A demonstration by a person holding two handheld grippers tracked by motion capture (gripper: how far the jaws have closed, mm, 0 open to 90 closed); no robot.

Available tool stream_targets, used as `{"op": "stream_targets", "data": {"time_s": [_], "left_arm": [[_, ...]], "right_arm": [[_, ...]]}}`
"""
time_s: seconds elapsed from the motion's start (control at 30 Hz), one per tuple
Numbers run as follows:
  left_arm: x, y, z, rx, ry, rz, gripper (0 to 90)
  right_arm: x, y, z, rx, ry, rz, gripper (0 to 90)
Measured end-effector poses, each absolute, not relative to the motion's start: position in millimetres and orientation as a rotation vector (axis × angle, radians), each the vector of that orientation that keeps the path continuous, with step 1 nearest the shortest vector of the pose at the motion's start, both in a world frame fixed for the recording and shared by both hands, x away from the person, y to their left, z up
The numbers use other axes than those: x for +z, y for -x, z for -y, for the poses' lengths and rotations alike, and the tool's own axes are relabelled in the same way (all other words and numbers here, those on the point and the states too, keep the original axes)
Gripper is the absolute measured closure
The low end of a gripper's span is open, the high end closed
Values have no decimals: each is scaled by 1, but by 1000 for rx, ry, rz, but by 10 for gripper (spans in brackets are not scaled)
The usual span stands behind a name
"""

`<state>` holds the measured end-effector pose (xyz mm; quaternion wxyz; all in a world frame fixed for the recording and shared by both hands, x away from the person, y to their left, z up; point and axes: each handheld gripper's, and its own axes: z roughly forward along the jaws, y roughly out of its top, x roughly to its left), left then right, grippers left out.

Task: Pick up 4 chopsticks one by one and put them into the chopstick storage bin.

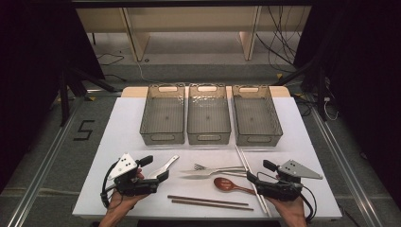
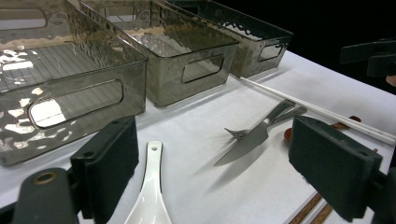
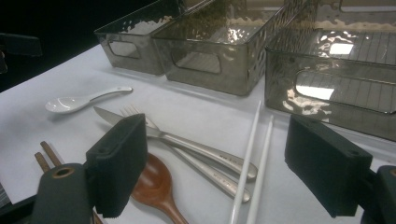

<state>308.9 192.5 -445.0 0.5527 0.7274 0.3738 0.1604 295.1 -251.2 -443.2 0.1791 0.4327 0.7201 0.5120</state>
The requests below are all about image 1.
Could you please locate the black metal stand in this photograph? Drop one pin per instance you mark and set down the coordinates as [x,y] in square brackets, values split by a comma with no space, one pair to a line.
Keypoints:
[321,94]
[64,101]

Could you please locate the brown wooden chopstick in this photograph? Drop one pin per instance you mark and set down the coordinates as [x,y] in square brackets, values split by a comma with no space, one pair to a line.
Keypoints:
[214,205]
[205,200]

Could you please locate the long metal floor rail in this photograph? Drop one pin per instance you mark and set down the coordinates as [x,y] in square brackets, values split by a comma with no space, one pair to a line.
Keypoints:
[350,176]
[39,176]

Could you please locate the person's left hand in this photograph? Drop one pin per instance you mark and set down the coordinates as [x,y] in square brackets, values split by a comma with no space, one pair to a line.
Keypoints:
[118,205]

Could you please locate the translucent grey plastic bin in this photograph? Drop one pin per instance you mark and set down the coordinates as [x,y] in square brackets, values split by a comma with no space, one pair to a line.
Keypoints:
[208,116]
[164,116]
[255,118]

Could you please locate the black frame bar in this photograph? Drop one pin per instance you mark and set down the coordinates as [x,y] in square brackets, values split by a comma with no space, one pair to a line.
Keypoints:
[189,3]

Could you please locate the black curtain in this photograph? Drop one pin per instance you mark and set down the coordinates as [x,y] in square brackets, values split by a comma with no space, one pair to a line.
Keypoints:
[31,78]
[362,78]

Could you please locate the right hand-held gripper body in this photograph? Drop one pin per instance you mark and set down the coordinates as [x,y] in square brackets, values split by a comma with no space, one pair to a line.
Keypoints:
[296,170]

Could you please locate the metal knife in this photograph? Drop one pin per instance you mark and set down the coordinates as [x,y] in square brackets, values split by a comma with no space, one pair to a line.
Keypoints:
[195,176]

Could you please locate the yellow tape piece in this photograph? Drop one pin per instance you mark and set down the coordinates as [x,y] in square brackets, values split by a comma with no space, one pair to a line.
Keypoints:
[301,96]
[90,98]
[279,76]

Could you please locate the short metal floor rail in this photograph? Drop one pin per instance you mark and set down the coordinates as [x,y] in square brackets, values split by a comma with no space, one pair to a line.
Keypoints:
[104,92]

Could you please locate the beige desk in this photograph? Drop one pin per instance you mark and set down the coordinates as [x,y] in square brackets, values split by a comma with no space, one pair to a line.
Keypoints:
[189,19]

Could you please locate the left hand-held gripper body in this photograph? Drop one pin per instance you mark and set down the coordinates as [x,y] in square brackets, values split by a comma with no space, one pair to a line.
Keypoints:
[123,165]

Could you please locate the brown wooden spoon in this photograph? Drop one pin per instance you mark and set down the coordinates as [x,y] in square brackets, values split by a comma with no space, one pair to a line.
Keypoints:
[222,184]

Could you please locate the person's right hand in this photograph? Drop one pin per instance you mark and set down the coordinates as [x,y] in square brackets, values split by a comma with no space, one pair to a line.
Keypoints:
[291,209]

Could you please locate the white spoon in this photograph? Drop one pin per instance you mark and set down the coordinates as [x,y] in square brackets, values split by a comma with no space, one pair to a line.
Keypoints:
[170,161]

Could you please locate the metal fork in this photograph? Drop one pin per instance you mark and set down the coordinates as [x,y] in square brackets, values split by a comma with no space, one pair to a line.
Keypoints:
[227,168]

